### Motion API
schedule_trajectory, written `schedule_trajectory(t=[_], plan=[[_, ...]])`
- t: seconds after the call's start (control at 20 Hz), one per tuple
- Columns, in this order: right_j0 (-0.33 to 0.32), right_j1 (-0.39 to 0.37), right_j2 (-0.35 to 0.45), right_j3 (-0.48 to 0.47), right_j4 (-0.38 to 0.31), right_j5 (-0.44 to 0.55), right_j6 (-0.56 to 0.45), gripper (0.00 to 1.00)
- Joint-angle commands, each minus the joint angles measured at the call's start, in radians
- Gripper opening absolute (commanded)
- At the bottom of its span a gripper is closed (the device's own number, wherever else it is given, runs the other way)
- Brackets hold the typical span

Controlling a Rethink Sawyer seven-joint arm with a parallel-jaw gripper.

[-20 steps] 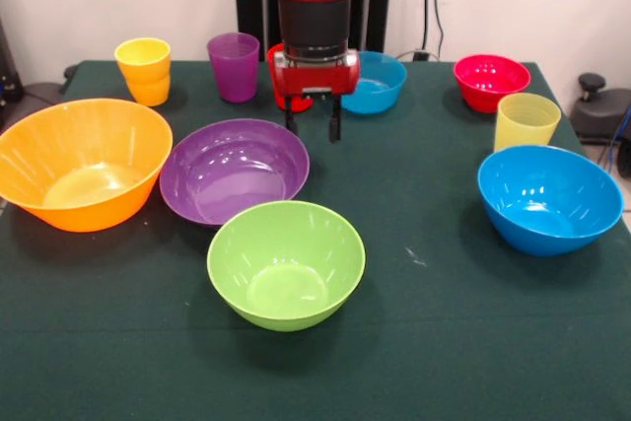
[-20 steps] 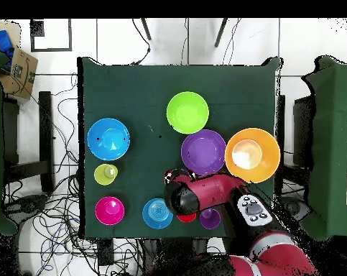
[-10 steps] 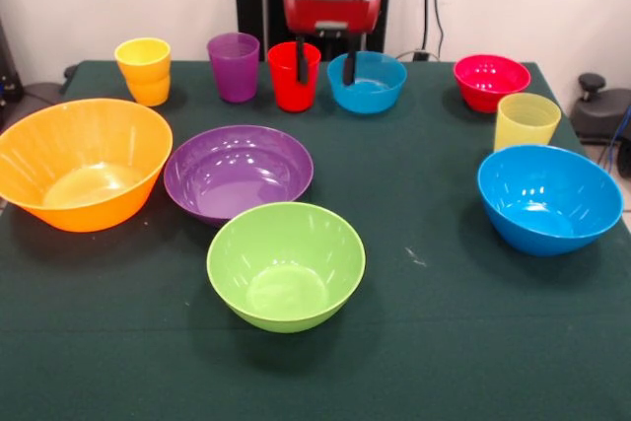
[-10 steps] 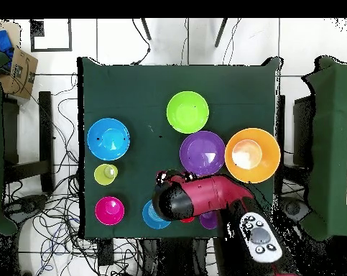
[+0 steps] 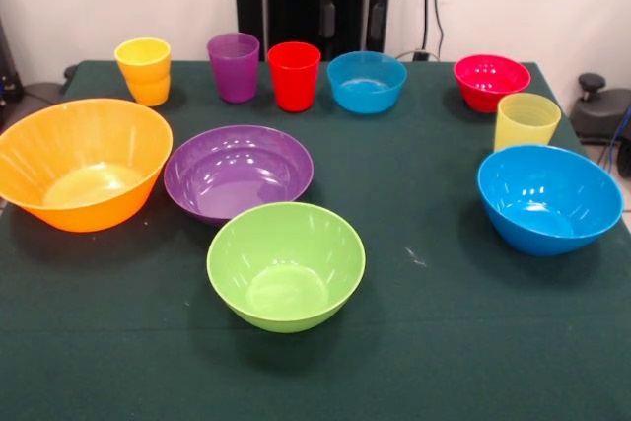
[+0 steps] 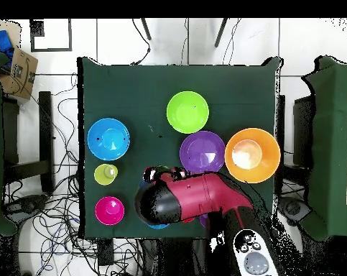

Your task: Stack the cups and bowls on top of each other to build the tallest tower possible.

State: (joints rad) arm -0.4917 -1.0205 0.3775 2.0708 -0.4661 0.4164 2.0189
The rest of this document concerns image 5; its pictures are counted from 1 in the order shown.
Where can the dark green tablecloth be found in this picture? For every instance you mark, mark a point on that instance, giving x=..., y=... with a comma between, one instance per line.
x=315, y=371

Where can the small blue bowl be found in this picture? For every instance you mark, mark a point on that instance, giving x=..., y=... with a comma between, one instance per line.
x=367, y=91

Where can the green bowl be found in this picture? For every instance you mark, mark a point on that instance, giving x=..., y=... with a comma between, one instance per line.
x=286, y=283

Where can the purple bowl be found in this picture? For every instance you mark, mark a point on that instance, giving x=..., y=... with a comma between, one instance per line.
x=231, y=179

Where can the purple cup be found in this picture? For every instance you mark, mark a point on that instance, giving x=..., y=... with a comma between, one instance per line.
x=234, y=71

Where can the small red bowl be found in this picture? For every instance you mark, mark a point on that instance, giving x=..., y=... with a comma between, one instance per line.
x=493, y=86

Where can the large orange bowl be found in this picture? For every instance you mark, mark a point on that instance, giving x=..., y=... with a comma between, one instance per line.
x=84, y=194

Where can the red cup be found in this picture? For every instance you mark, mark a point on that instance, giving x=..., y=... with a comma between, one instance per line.
x=293, y=81

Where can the black floor device with knob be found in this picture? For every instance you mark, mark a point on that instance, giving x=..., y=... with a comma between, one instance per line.
x=601, y=115

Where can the black power plug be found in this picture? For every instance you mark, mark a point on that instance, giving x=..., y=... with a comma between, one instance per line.
x=420, y=54

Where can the large blue bowl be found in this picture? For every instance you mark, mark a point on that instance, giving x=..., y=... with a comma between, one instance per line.
x=542, y=204

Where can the pale yellow translucent cup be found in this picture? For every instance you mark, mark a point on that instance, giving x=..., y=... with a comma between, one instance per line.
x=525, y=125

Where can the orange yellow cup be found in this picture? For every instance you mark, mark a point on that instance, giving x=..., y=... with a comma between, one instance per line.
x=145, y=76

